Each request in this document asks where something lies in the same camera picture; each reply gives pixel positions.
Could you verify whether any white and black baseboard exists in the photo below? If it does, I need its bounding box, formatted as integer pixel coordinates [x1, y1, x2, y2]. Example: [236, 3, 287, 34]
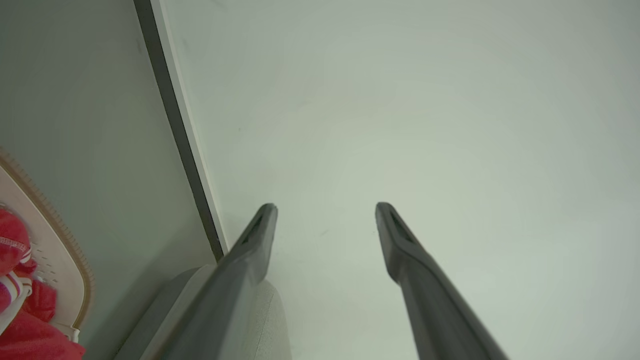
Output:
[133, 0, 231, 263]

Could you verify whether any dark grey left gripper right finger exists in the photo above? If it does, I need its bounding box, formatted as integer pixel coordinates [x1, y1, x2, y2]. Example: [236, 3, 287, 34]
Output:
[375, 201, 510, 360]

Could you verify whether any white laundry basket tan rim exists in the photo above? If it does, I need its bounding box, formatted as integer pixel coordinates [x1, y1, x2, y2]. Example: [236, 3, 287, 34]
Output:
[0, 147, 95, 346]

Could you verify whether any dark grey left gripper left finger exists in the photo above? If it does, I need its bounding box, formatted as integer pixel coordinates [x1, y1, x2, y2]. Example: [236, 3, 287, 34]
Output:
[160, 202, 279, 360]

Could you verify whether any plain red shirt white lining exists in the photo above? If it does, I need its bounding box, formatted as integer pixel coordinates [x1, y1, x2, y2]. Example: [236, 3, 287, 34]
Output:
[0, 277, 87, 360]

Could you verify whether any red jersey with white stripes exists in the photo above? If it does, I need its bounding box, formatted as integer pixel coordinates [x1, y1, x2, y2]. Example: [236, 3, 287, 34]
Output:
[0, 207, 35, 331]

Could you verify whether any grey round seat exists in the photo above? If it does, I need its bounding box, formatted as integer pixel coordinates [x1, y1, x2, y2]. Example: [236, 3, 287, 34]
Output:
[114, 264, 294, 360]

